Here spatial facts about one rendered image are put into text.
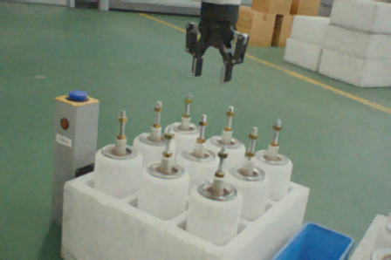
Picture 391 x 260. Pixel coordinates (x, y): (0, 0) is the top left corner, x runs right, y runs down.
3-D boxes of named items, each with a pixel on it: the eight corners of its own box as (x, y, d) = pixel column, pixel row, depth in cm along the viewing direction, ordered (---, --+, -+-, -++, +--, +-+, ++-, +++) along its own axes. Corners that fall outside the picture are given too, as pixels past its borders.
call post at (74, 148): (70, 232, 113) (76, 106, 103) (50, 221, 117) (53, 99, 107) (92, 221, 119) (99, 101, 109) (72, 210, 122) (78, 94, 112)
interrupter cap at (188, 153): (176, 150, 104) (176, 147, 104) (208, 149, 107) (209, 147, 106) (187, 164, 97) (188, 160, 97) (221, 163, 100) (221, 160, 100)
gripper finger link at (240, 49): (238, 32, 89) (228, 61, 92) (246, 37, 88) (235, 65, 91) (245, 32, 91) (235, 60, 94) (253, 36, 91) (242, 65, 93)
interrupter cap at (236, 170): (273, 178, 96) (273, 174, 96) (248, 185, 91) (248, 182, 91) (245, 164, 101) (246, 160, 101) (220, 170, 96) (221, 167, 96)
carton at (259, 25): (270, 46, 451) (276, 14, 442) (249, 45, 440) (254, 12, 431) (253, 40, 476) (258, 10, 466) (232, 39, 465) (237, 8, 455)
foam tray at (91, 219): (212, 348, 84) (227, 260, 79) (59, 257, 104) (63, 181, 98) (295, 255, 116) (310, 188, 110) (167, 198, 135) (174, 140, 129)
